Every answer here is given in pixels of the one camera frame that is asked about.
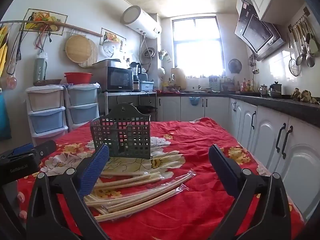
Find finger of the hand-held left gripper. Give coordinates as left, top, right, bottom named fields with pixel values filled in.
left=0, top=143, right=35, bottom=159
left=34, top=140, right=57, bottom=159

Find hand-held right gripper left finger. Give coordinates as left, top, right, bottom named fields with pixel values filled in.
left=26, top=144, right=110, bottom=240

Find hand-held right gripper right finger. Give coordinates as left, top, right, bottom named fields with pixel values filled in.
left=209, top=144, right=298, bottom=240

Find pile of chopsticks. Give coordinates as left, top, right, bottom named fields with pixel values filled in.
left=84, top=170, right=197, bottom=222

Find dark green plastic utensil basket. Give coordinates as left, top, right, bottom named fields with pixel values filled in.
left=90, top=102, right=152, bottom=160

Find row of hanging kitchen utensils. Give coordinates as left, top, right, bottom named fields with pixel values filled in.
left=287, top=15, right=320, bottom=77

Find person's left hand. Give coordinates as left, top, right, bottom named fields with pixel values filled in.
left=16, top=191, right=28, bottom=219

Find pastel multicolour drawer tower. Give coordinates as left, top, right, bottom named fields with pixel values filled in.
left=26, top=84, right=68, bottom=140

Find blue hanging cloth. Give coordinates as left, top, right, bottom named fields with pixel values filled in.
left=0, top=94, right=12, bottom=140

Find red floral tablecloth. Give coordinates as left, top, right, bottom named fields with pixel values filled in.
left=19, top=117, right=307, bottom=240

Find white kitchen base cabinets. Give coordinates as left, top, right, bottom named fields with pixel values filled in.
left=157, top=96, right=320, bottom=220

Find brown wicker basket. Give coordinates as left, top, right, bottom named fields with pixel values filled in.
left=33, top=79, right=62, bottom=87

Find pink hanging pouch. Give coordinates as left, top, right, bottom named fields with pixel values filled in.
left=7, top=75, right=18, bottom=90

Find red plastic basin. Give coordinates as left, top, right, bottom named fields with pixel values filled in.
left=64, top=72, right=93, bottom=84

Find metal shelf rack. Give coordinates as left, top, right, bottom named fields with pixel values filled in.
left=104, top=91, right=158, bottom=122

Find teal countertop rack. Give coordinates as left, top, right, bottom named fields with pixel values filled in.
left=209, top=76, right=220, bottom=92

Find group of condiment bottles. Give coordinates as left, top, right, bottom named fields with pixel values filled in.
left=240, top=78, right=254, bottom=92

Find black microwave oven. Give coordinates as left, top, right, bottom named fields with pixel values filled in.
left=101, top=66, right=134, bottom=92

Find steel pot with black lid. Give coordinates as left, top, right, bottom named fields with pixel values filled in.
left=269, top=81, right=283, bottom=98

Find yellow hanging cloth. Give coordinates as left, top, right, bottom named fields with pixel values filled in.
left=0, top=25, right=9, bottom=78

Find blue plastic box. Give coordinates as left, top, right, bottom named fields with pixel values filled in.
left=139, top=80, right=155, bottom=91

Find round bamboo tray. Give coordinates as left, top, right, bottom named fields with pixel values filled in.
left=65, top=35, right=92, bottom=64

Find woven bamboo sieve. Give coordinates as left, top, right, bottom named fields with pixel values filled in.
left=78, top=39, right=98, bottom=68

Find beige electric kettle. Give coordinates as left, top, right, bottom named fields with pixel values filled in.
left=171, top=67, right=187, bottom=90

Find black blender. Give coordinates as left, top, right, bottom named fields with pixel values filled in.
left=130, top=62, right=142, bottom=90

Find heap of ginger roots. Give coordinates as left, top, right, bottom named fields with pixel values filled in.
left=291, top=87, right=319, bottom=104

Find white hanging colander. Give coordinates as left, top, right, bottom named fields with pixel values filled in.
left=103, top=39, right=120, bottom=58

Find long wooden pole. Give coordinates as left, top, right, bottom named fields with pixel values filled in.
left=0, top=20, right=103, bottom=38

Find kitchen window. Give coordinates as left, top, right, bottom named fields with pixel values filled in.
left=171, top=16, right=225, bottom=78

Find black glass range hood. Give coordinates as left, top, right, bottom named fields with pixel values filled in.
left=234, top=0, right=285, bottom=62

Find white water heater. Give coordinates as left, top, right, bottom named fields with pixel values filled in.
left=120, top=5, right=162, bottom=40

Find round dark wall fan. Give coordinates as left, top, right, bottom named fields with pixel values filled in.
left=228, top=59, right=242, bottom=74

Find black hanging cable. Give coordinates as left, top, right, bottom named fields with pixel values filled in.
left=32, top=17, right=53, bottom=50

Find small fruit wall poster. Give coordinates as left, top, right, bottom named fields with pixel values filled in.
left=101, top=27, right=125, bottom=53

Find coiled grey hose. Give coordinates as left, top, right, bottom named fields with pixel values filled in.
left=142, top=47, right=156, bottom=60

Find large fruit wall poster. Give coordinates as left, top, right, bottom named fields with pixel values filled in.
left=24, top=8, right=68, bottom=36

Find white wall holder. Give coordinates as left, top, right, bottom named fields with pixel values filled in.
left=159, top=50, right=172, bottom=62

